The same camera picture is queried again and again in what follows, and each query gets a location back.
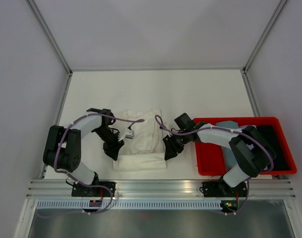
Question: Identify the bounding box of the right aluminium frame post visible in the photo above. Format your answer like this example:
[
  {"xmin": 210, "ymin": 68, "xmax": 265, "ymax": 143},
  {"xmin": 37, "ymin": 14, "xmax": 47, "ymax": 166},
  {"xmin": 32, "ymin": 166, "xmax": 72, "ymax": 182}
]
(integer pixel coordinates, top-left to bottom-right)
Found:
[{"xmin": 242, "ymin": 0, "xmax": 289, "ymax": 74}]

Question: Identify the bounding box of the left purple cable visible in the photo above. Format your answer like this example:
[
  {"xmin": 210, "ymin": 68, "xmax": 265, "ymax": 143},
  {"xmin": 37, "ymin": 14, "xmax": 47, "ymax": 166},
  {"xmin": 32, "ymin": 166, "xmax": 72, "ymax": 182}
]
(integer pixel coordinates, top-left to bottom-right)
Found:
[{"xmin": 36, "ymin": 114, "xmax": 145, "ymax": 219}]

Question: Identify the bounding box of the aluminium mounting rail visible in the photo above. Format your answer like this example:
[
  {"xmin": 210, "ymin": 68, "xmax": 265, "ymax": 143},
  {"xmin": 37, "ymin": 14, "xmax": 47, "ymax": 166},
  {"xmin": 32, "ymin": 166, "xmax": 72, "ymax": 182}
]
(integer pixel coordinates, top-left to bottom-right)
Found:
[{"xmin": 26, "ymin": 179, "xmax": 296, "ymax": 199}]

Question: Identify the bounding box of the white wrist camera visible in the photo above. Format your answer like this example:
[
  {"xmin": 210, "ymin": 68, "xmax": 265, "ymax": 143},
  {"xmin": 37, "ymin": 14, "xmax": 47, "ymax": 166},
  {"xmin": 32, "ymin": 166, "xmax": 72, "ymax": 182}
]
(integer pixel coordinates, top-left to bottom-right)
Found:
[
  {"xmin": 120, "ymin": 127, "xmax": 134, "ymax": 140},
  {"xmin": 159, "ymin": 120, "xmax": 168, "ymax": 130}
]

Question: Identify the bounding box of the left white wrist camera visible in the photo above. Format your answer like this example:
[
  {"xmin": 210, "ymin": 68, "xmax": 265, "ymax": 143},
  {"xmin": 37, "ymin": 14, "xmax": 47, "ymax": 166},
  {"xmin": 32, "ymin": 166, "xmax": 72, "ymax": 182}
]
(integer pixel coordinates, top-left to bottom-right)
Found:
[{"xmin": 120, "ymin": 127, "xmax": 134, "ymax": 140}]

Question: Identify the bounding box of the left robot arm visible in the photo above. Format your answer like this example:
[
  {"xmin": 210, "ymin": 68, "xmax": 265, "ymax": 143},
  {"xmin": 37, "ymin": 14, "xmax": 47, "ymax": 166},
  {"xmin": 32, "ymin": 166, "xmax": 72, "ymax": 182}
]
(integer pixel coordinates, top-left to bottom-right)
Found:
[{"xmin": 43, "ymin": 108, "xmax": 124, "ymax": 196}]

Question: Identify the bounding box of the left aluminium frame post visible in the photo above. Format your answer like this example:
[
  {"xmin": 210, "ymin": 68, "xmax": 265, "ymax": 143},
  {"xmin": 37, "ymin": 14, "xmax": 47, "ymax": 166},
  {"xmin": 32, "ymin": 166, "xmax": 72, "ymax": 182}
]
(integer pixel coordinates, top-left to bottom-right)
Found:
[{"xmin": 25, "ymin": 0, "xmax": 72, "ymax": 75}]

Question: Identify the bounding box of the grey-blue rolled t shirt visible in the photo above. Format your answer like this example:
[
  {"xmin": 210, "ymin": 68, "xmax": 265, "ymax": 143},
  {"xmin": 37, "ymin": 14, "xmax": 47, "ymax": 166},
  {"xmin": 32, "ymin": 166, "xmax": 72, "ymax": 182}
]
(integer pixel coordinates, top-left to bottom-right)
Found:
[{"xmin": 216, "ymin": 120, "xmax": 239, "ymax": 171}]

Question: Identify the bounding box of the white t shirt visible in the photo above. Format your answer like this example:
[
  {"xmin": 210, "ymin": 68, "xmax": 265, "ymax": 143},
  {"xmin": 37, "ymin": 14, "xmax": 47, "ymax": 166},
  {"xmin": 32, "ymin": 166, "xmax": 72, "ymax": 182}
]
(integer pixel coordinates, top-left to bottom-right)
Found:
[{"xmin": 113, "ymin": 109, "xmax": 167, "ymax": 172}]

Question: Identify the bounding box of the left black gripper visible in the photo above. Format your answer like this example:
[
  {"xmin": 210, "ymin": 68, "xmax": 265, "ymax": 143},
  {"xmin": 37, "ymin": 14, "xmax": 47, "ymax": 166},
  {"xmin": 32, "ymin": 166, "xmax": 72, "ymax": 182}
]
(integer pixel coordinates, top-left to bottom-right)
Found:
[{"xmin": 93, "ymin": 126, "xmax": 124, "ymax": 162}]

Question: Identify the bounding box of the white slotted cable duct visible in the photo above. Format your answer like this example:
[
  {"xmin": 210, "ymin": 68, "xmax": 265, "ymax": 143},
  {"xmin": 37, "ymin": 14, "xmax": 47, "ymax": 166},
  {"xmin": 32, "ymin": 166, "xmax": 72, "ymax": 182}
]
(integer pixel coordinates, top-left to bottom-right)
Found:
[{"xmin": 37, "ymin": 199, "xmax": 221, "ymax": 210}]

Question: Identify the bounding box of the aluminium frame post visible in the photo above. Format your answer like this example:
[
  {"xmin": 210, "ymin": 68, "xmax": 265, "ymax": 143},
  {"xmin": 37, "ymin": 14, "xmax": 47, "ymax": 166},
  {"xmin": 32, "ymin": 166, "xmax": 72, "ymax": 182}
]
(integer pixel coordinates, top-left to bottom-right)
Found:
[
  {"xmin": 25, "ymin": 0, "xmax": 72, "ymax": 75},
  {"xmin": 242, "ymin": 0, "xmax": 289, "ymax": 74}
]

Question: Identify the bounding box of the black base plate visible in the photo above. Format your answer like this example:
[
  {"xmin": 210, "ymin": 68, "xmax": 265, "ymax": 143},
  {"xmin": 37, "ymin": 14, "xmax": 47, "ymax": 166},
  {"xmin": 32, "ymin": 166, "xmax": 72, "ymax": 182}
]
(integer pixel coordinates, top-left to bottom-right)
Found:
[
  {"xmin": 200, "ymin": 180, "xmax": 247, "ymax": 198},
  {"xmin": 65, "ymin": 179, "xmax": 116, "ymax": 198}
]

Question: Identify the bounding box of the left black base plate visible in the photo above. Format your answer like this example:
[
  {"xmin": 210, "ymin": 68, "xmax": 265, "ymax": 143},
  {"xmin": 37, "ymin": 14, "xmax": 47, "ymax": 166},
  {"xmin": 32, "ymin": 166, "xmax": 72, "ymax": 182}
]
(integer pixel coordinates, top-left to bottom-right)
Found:
[{"xmin": 65, "ymin": 179, "xmax": 116, "ymax": 198}]

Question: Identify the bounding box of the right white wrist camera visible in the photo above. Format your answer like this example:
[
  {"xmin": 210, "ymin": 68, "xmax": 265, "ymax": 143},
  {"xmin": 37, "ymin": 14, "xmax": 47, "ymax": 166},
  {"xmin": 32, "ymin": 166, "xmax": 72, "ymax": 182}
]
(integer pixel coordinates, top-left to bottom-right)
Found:
[{"xmin": 159, "ymin": 120, "xmax": 168, "ymax": 130}]

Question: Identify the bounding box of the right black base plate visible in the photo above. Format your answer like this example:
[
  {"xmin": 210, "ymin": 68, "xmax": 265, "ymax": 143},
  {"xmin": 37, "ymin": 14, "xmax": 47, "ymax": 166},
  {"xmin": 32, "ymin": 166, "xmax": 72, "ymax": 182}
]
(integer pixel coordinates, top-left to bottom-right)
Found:
[{"xmin": 200, "ymin": 180, "xmax": 247, "ymax": 198}]

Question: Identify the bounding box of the red plastic bin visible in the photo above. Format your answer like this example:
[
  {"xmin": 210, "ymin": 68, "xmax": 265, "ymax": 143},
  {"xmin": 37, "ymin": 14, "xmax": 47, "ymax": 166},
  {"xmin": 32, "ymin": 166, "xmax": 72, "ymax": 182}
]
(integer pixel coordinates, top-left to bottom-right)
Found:
[{"xmin": 193, "ymin": 117, "xmax": 297, "ymax": 176}]

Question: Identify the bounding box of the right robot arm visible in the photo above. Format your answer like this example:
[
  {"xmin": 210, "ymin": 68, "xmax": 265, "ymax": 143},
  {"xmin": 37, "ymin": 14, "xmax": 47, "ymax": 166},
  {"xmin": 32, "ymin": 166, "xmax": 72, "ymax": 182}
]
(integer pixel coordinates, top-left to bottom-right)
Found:
[{"xmin": 155, "ymin": 113, "xmax": 276, "ymax": 196}]

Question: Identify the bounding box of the black rolled t shirt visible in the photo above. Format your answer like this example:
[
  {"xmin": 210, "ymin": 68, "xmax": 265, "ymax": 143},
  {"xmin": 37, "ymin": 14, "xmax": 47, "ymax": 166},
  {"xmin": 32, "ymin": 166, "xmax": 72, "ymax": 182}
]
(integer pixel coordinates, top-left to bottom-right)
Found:
[{"xmin": 257, "ymin": 125, "xmax": 290, "ymax": 172}]

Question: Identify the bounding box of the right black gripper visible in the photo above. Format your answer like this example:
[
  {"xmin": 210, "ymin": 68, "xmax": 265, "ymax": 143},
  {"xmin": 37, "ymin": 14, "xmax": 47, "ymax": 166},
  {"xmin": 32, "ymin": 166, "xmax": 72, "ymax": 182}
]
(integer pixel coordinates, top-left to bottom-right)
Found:
[{"xmin": 163, "ymin": 129, "xmax": 189, "ymax": 160}]

